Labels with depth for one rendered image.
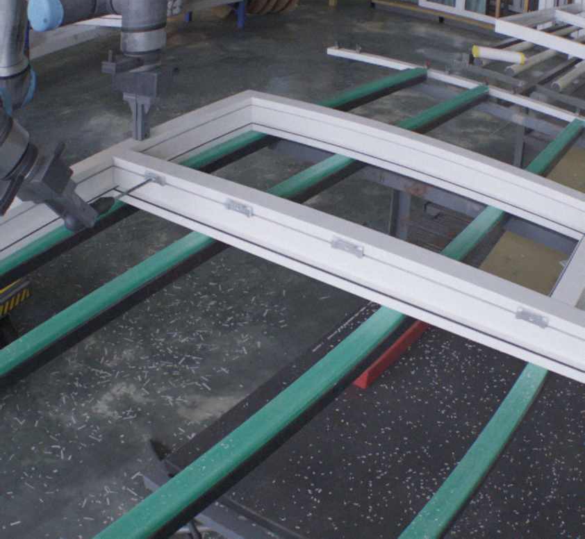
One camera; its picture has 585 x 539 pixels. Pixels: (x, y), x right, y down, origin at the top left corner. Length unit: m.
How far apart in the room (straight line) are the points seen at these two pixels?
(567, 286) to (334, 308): 1.64
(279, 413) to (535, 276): 0.92
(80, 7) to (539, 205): 0.96
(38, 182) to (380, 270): 0.51
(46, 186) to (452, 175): 0.78
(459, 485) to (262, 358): 1.62
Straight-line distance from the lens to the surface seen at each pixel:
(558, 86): 2.63
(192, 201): 1.22
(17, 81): 2.03
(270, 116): 1.61
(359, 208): 3.24
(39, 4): 1.33
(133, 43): 1.31
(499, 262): 1.66
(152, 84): 1.32
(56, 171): 1.05
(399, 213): 1.60
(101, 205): 1.17
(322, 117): 1.53
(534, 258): 1.72
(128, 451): 2.02
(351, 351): 0.95
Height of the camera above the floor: 1.44
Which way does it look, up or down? 31 degrees down
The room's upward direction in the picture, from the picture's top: 3 degrees clockwise
